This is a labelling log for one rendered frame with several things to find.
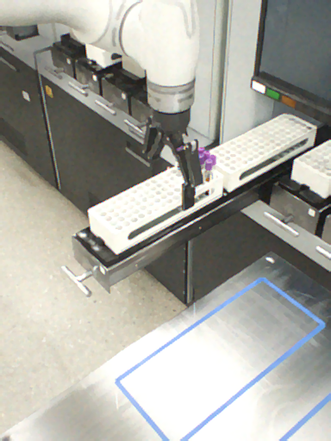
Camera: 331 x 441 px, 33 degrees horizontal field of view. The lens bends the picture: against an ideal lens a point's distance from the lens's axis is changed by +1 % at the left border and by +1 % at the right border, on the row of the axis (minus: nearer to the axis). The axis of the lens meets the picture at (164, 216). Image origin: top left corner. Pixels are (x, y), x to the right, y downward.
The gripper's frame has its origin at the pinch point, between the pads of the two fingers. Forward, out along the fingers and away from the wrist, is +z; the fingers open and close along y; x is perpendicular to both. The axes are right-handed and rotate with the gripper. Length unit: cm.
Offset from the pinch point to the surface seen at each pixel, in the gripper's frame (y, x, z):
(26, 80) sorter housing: -117, 24, 27
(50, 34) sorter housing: -109, 33, 9
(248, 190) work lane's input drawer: 6.6, 17.6, 5.8
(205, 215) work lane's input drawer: 6.7, 4.1, 5.8
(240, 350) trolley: 37.0, -16.3, 4.3
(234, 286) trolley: 26.5, -6.9, 4.2
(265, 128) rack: -3.4, 33.2, 0.1
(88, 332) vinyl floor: -41, -5, 86
